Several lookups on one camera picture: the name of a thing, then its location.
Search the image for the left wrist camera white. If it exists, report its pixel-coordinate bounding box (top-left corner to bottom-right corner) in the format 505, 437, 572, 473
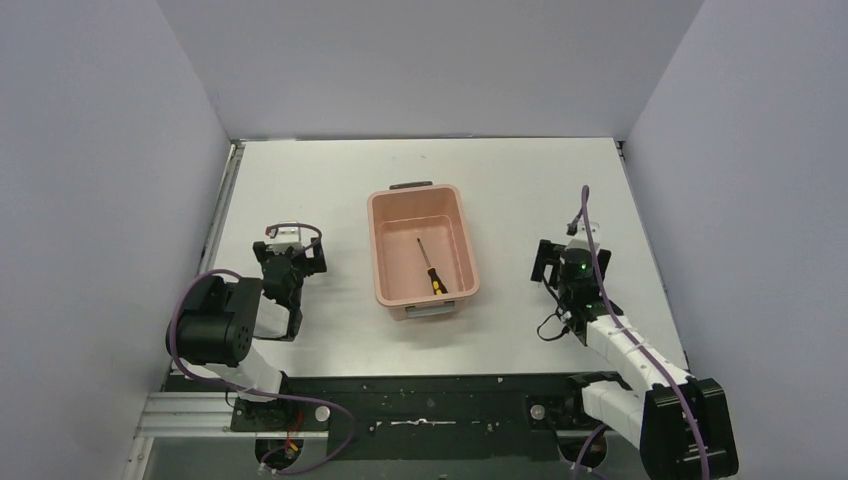
270, 226, 302, 253

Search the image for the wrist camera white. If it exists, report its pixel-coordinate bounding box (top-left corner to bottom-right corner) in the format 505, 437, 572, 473
566, 219, 600, 251
270, 226, 302, 253

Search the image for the pink plastic bin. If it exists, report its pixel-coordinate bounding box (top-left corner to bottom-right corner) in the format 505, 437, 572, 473
367, 181, 481, 321

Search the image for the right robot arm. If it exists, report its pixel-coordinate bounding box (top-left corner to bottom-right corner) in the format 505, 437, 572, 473
531, 237, 739, 479

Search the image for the left aluminium side rail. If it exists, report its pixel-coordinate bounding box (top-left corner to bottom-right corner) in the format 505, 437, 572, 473
197, 140, 245, 273

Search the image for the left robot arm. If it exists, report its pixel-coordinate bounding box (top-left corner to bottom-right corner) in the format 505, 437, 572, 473
166, 237, 327, 430

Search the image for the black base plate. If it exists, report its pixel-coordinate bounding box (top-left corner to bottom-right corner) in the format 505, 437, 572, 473
161, 370, 698, 462

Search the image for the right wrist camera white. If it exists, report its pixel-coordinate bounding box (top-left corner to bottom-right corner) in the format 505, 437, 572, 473
566, 219, 600, 251

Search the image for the aluminium front rail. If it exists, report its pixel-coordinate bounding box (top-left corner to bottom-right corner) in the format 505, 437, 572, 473
137, 375, 599, 438

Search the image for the yellow black handled screwdriver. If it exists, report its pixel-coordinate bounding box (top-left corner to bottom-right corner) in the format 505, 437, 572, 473
416, 238, 448, 295

